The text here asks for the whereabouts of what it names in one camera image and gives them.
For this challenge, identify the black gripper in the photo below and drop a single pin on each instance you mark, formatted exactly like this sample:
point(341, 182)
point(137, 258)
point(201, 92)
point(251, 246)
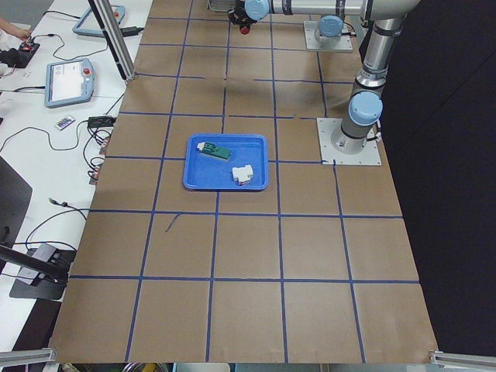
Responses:
point(236, 16)

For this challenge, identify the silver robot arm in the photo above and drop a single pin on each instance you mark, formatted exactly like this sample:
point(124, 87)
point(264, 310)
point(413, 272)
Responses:
point(331, 32)
point(365, 105)

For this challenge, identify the green terminal block module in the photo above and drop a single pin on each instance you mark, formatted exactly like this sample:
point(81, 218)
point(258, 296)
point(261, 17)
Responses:
point(212, 150)

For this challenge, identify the white circuit breaker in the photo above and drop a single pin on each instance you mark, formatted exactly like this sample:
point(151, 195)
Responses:
point(242, 175)

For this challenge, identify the blue plastic tray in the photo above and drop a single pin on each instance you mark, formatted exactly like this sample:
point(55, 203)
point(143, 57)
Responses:
point(202, 172)

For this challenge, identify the black power adapter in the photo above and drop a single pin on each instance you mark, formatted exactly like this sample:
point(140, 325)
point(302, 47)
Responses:
point(102, 121)

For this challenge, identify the near blue teach pendant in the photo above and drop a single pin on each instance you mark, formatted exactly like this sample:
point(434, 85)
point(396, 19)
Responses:
point(69, 83)

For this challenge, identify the small white remote control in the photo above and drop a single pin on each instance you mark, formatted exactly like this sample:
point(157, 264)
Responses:
point(63, 123)

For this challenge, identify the black joystick controller box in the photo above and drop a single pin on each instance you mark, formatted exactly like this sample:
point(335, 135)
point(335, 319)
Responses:
point(19, 58)

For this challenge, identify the grey usb hub box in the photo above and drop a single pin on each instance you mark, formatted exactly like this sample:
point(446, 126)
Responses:
point(38, 264)

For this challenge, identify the wire mesh shelf rack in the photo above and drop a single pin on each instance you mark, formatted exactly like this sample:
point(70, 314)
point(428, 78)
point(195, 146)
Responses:
point(221, 5)

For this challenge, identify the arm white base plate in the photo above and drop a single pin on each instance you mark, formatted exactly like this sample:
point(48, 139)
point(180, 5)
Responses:
point(336, 44)
point(338, 149)

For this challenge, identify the aluminium frame post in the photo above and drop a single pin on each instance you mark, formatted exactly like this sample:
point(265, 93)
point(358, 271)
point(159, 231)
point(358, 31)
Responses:
point(113, 35)

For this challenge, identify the aluminium rail bottom left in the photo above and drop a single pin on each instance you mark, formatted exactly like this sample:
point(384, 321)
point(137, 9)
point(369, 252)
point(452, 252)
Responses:
point(20, 357)

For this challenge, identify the aluminium rail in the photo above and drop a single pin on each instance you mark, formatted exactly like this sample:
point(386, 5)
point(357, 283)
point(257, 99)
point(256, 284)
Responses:
point(20, 357)
point(462, 360)

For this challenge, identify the aluminium rail bottom right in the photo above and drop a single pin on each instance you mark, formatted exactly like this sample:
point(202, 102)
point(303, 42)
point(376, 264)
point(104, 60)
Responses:
point(462, 360)

